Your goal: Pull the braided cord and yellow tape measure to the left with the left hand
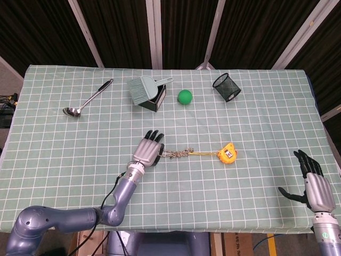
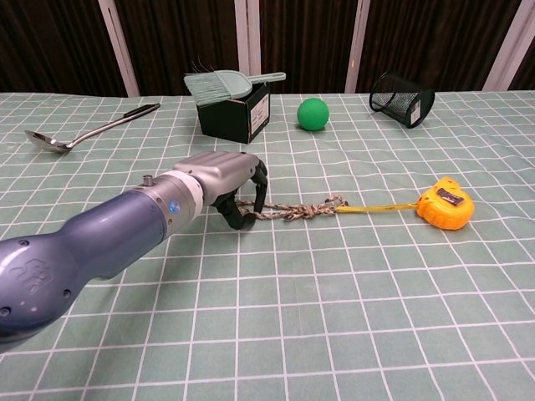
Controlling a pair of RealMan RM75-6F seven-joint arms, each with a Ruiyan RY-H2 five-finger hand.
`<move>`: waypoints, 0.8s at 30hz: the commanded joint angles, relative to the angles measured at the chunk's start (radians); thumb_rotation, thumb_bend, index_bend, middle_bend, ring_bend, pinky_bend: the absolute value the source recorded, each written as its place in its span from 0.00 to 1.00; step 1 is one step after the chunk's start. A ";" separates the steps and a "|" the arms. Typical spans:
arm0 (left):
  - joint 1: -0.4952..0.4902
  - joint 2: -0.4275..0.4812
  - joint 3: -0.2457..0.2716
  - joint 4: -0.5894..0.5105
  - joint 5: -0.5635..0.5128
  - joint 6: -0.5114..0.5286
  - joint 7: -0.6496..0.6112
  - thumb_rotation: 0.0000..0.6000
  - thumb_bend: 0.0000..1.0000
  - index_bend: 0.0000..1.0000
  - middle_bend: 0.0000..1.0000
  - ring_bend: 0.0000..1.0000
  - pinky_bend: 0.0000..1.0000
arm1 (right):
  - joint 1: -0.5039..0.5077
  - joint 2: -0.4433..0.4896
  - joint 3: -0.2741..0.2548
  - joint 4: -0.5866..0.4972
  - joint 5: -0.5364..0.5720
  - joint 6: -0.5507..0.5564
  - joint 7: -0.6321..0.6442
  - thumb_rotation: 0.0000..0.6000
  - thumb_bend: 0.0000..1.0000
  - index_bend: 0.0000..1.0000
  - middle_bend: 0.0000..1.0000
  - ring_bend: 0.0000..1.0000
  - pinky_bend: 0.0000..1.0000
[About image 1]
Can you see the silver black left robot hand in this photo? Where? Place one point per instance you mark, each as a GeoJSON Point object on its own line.
{"type": "Point", "coordinates": [147, 152]}

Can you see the black box white label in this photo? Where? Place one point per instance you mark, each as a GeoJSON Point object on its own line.
{"type": "Point", "coordinates": [160, 100]}

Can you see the black mesh pen holder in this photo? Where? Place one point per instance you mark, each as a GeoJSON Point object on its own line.
{"type": "Point", "coordinates": [227, 88]}

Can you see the light teal hand brush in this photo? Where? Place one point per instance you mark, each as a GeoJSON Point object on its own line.
{"type": "Point", "coordinates": [145, 89]}

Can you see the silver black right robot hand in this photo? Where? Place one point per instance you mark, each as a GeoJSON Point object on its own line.
{"type": "Point", "coordinates": [319, 192]}

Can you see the brown cardboard box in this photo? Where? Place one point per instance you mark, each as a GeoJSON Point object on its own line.
{"type": "Point", "coordinates": [237, 245]}

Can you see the green ball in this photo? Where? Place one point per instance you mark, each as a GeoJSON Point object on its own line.
{"type": "Point", "coordinates": [185, 97]}

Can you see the white partition post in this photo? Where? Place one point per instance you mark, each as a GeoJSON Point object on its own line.
{"type": "Point", "coordinates": [299, 32]}
{"type": "Point", "coordinates": [154, 34]}
{"type": "Point", "coordinates": [214, 32]}
{"type": "Point", "coordinates": [85, 32]}

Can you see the green checkered tablecloth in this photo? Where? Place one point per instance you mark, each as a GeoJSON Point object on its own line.
{"type": "Point", "coordinates": [186, 184]}

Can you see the yellow tape measure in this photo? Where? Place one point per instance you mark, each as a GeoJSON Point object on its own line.
{"type": "Point", "coordinates": [227, 154]}

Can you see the blue left robot arm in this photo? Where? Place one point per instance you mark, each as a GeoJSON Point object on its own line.
{"type": "Point", "coordinates": [53, 216]}

